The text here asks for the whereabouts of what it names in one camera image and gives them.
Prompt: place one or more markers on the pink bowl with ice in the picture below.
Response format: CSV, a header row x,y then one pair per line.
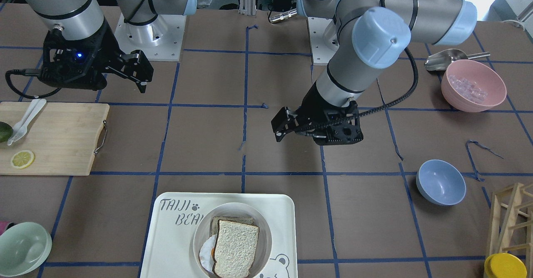
x,y
471,86

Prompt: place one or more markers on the green avocado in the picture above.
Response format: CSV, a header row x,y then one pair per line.
x,y
6,132

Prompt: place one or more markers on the metal scoop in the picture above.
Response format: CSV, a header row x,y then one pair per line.
x,y
441,60

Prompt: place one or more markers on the light green bowl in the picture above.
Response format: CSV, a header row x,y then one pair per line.
x,y
23,248

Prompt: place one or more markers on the white plastic fork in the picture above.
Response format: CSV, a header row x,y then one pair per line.
x,y
21,128

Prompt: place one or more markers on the bread slice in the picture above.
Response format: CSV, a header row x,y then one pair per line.
x,y
214,227
235,250

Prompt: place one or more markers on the lemon slice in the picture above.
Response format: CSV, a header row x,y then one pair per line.
x,y
22,159

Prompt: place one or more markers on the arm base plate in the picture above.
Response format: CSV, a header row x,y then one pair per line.
x,y
323,40
160,40

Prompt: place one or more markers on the wooden mug rack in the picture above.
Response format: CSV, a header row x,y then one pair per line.
x,y
511,209

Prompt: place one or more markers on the cream round plate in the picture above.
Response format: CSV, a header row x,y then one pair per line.
x,y
265,240

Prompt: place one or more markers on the cream bear tray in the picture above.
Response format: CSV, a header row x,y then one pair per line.
x,y
181,223

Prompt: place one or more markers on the yellow mug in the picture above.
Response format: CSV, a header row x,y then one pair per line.
x,y
504,265

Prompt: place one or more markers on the blue bowl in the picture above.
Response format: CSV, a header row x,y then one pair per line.
x,y
440,183

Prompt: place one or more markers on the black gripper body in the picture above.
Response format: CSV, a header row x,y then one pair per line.
x,y
105,45
313,106

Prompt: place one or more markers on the pink cloth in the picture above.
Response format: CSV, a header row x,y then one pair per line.
x,y
5,225

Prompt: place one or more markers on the fried egg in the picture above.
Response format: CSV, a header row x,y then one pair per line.
x,y
206,254

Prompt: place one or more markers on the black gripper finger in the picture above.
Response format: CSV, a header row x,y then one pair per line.
x,y
279,136
142,87

